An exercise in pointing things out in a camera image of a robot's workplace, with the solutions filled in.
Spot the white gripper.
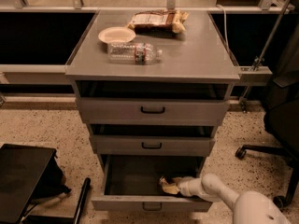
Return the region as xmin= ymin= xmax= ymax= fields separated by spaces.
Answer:
xmin=162 ymin=176 xmax=202 ymax=197

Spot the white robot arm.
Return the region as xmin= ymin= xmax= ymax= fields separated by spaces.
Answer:
xmin=159 ymin=173 xmax=291 ymax=224

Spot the bottom grey drawer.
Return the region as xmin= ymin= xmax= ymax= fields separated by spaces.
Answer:
xmin=92 ymin=155 xmax=211 ymax=212

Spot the grey drawer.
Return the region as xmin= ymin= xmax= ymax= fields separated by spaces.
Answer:
xmin=77 ymin=98 xmax=228 ymax=126
xmin=90 ymin=135 xmax=215 ymax=157
xmin=92 ymin=155 xmax=211 ymax=212

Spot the grey drawer cabinet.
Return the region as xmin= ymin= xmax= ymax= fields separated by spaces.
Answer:
xmin=64 ymin=8 xmax=242 ymax=161

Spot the middle grey drawer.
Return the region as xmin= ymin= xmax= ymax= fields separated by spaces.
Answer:
xmin=90 ymin=135 xmax=215 ymax=157

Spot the top grey drawer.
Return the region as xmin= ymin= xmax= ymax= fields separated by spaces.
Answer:
xmin=77 ymin=98 xmax=228 ymax=126

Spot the black tube on floor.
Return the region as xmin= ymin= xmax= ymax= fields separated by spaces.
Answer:
xmin=73 ymin=177 xmax=91 ymax=224

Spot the black bag on floor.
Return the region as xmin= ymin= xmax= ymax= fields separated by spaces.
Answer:
xmin=32 ymin=157 xmax=71 ymax=200

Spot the black office chair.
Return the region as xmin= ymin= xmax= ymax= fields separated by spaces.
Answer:
xmin=235 ymin=26 xmax=299 ymax=209

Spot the clear plastic water bottle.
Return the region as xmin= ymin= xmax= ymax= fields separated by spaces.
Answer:
xmin=107 ymin=43 xmax=163 ymax=64

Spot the brown snack bag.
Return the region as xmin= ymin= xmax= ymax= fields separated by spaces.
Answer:
xmin=127 ymin=9 xmax=189 ymax=34

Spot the white cable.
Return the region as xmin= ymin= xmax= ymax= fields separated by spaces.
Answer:
xmin=216 ymin=4 xmax=232 ymax=56

